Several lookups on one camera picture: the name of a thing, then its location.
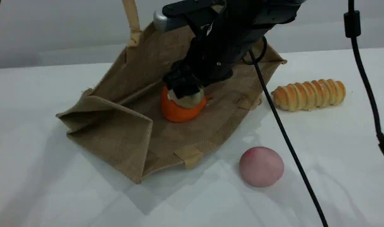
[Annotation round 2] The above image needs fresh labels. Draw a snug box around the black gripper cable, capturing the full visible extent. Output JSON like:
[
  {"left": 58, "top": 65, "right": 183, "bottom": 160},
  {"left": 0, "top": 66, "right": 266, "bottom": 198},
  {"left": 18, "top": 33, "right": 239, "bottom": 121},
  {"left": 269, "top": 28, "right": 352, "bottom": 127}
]
[{"left": 242, "top": 36, "right": 329, "bottom": 227}]

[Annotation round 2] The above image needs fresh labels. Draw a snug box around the pink round bun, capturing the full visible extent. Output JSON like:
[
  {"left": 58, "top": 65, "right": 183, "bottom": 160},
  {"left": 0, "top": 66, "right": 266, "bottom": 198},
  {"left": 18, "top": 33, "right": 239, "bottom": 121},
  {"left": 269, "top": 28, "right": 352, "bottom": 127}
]
[{"left": 239, "top": 146, "right": 284, "bottom": 188}]

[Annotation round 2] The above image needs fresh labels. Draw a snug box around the beige egg yolk pastry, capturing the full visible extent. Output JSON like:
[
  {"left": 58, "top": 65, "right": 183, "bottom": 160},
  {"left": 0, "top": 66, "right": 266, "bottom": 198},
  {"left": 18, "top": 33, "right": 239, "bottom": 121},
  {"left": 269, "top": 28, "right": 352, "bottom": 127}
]
[{"left": 168, "top": 88, "right": 205, "bottom": 109}]

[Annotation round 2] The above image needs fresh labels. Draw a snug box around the black cable with ferrite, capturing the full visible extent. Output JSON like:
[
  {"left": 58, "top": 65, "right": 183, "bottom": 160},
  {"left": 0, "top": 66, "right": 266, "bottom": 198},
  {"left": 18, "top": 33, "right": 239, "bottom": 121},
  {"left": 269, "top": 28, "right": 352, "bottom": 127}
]
[{"left": 343, "top": 0, "right": 384, "bottom": 164}]

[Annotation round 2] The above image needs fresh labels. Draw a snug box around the brown jute tote bag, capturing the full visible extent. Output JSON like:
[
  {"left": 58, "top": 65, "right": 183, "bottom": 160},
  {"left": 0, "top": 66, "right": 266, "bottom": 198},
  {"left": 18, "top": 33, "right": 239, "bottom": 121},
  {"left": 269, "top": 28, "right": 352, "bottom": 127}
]
[{"left": 56, "top": 0, "right": 287, "bottom": 185}]

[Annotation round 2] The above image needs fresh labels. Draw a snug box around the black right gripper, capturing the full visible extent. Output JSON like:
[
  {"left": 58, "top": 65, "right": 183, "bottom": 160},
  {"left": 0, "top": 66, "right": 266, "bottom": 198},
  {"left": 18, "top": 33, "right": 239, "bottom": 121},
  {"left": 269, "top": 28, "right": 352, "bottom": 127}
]
[{"left": 163, "top": 13, "right": 274, "bottom": 99}]

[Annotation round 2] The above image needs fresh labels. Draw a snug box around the striped spiral bread roll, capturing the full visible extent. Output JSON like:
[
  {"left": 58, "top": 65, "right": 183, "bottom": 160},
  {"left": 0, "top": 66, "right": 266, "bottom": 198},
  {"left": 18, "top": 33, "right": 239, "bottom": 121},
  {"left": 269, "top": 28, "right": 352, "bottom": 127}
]
[{"left": 271, "top": 79, "right": 346, "bottom": 112}]

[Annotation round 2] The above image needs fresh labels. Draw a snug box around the orange toy fruit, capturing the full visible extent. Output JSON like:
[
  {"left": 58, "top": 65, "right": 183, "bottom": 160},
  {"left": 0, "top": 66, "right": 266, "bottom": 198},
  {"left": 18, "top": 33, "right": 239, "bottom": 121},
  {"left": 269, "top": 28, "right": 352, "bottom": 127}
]
[{"left": 160, "top": 86, "right": 213, "bottom": 123}]

